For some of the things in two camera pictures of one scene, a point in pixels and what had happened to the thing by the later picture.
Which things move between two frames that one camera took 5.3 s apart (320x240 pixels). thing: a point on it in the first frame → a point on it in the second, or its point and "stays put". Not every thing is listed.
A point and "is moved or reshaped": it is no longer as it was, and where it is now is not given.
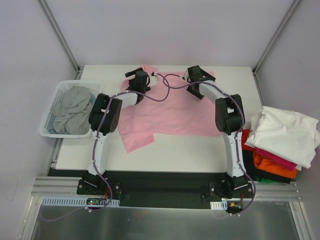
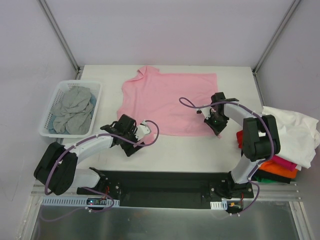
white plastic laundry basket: [67, 115] stays put
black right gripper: [204, 74] → [216, 125]
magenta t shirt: [265, 155] stays put
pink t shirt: [169, 109] is moved or reshaped
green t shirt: [262, 180] stays put
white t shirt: [286, 134] stays put
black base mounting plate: [178, 190] stays put
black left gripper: [133, 73] → [132, 146]
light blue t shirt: [51, 127] stays put
